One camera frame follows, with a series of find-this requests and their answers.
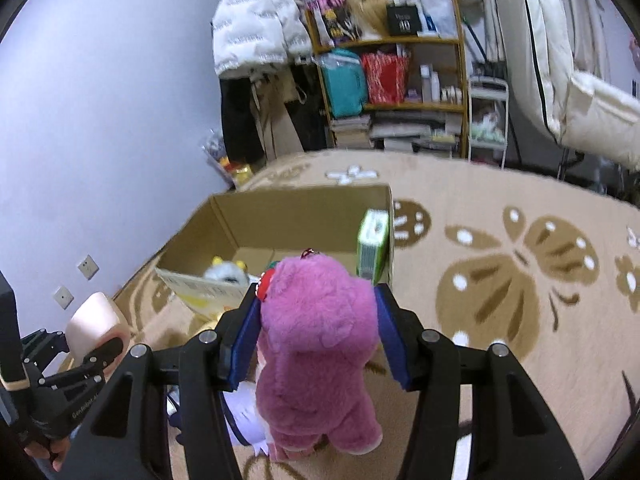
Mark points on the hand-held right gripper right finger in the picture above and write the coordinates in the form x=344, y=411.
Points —
x=392, y=345

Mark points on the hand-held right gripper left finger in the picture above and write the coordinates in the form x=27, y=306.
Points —
x=242, y=340

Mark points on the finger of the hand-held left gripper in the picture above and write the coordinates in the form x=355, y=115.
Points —
x=45, y=341
x=102, y=356

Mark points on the pale pink roll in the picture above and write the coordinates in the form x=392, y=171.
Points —
x=92, y=320

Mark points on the pink plush bear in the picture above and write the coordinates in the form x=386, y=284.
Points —
x=315, y=340

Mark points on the brown cardboard box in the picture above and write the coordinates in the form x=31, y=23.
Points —
x=280, y=220

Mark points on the person's left hand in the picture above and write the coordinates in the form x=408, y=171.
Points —
x=50, y=452

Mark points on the yellow and white booklet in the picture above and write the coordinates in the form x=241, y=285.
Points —
x=200, y=292

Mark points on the white plush toy yellow ears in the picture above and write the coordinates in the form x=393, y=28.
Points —
x=225, y=272

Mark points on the white and purple plush toy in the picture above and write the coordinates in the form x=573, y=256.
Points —
x=245, y=415

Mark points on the green carton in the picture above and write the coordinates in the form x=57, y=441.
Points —
x=372, y=250

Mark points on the beige flower patterned rug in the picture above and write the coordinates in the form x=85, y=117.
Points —
x=500, y=360

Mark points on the clear bag of snacks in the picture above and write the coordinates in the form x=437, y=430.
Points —
x=227, y=160

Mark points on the stack of books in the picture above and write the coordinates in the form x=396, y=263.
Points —
x=410, y=130

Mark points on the black coat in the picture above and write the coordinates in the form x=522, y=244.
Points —
x=240, y=120

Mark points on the beige coat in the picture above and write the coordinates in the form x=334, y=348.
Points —
x=277, y=120

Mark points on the white trolley cart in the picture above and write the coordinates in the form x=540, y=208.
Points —
x=487, y=120

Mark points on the white bottles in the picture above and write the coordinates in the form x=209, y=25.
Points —
x=430, y=85

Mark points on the teal bag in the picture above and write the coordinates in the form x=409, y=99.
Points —
x=344, y=85

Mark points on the red patterned bag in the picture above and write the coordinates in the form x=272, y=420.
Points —
x=385, y=77

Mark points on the wooden shelf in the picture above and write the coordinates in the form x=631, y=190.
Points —
x=411, y=40

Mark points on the short white puffer jacket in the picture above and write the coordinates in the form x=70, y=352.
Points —
x=255, y=20

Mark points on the black box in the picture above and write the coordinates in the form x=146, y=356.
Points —
x=403, y=20

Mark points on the long white puffer coat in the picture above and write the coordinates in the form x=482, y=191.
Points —
x=565, y=60

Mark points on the blond fluffy toy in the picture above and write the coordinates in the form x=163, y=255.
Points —
x=367, y=12

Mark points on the colourful magazine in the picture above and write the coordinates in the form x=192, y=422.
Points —
x=332, y=12

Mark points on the white paper bag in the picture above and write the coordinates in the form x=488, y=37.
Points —
x=436, y=2

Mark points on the white wall socket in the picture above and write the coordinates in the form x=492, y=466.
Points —
x=63, y=297
x=87, y=266

